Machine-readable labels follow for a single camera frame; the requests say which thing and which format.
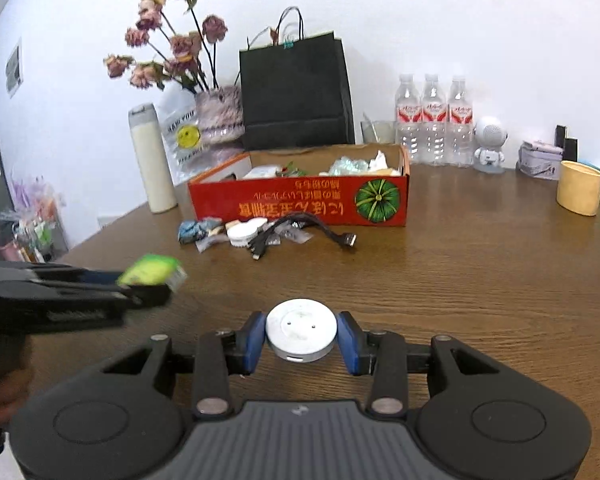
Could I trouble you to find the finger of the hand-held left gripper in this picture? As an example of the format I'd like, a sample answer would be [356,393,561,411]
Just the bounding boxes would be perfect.
[0,262,127,287]
[0,284,174,312]

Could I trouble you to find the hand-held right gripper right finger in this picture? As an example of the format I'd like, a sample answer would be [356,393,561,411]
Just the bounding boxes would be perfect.
[336,311,503,420]

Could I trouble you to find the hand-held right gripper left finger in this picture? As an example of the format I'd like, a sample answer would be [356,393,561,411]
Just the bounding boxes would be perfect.
[100,311,270,420]

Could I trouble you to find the white round charger disc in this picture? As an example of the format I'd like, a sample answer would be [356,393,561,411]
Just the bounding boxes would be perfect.
[265,298,339,362]

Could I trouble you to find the green small box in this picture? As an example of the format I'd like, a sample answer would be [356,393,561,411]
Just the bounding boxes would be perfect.
[117,254,188,293]

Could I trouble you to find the black usb cable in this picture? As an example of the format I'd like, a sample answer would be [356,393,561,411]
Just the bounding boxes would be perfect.
[250,222,286,261]
[280,212,359,252]

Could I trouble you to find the dark blue foil wrapper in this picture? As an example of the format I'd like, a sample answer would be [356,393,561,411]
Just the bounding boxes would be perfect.
[178,217,223,245]

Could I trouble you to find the white round case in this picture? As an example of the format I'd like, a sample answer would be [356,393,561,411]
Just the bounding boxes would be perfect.
[226,218,267,249]

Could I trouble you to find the red cardboard box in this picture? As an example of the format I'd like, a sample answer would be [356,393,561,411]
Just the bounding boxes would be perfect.
[187,142,411,228]

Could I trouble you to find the wooden desktop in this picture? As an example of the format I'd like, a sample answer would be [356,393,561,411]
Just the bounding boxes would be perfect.
[25,157,600,480]

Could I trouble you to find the person's left hand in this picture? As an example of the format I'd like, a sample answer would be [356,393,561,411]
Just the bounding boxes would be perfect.
[0,360,35,428]

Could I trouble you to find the cluttered storage shelf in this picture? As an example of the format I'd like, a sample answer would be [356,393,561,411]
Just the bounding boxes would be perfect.
[0,175,68,266]

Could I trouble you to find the clear plastic packet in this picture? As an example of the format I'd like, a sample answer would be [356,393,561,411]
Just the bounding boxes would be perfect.
[275,224,315,244]

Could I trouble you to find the white thermos bottle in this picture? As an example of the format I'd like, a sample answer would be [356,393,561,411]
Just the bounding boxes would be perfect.
[128,103,178,214]

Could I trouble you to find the clear smiley plastic bag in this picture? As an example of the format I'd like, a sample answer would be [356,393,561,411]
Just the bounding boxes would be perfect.
[155,82,203,186]

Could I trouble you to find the purple textured vase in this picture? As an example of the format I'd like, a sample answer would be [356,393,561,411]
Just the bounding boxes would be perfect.
[195,85,245,150]

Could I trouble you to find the clear glass cup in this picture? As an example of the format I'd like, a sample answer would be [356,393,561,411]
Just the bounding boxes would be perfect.
[361,119,397,145]

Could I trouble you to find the dried pink flowers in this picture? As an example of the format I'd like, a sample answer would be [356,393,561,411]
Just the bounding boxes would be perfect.
[103,0,229,92]

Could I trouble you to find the black paper bag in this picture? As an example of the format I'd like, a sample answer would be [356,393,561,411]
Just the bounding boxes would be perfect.
[239,6,356,152]

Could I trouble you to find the white robot-shaped speaker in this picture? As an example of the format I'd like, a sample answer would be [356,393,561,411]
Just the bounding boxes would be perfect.
[472,116,510,174]

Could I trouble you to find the grey tin box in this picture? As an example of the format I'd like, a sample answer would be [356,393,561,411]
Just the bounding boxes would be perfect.
[517,147,563,181]

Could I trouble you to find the pink small device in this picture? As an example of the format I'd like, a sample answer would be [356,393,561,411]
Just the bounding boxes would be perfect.
[522,141,563,156]

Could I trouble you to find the yellow mug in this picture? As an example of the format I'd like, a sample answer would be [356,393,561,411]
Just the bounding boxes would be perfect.
[556,160,600,217]

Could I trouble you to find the small wall picture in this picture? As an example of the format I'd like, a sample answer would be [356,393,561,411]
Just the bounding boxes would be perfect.
[5,37,23,98]

